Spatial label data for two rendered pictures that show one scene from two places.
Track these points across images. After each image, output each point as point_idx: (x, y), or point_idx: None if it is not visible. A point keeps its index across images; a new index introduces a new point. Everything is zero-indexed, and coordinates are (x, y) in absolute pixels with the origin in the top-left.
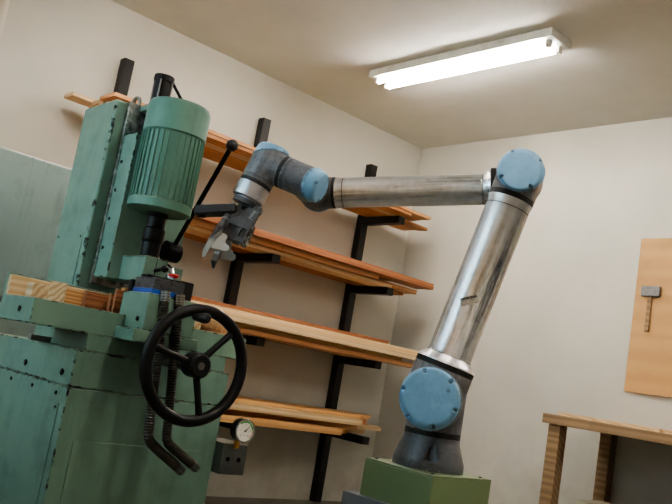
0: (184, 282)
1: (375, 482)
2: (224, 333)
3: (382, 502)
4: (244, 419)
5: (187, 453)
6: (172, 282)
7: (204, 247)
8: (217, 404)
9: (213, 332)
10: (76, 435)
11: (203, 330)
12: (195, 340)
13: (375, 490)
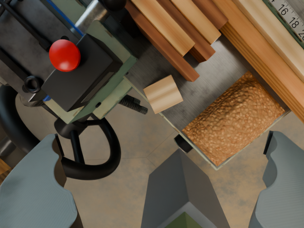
0: (47, 94)
1: (176, 226)
2: (193, 141)
3: (164, 222)
4: (178, 147)
5: (131, 107)
6: (6, 80)
7: (35, 147)
8: (108, 136)
9: (174, 127)
10: None
11: (161, 114)
12: (96, 116)
13: (175, 223)
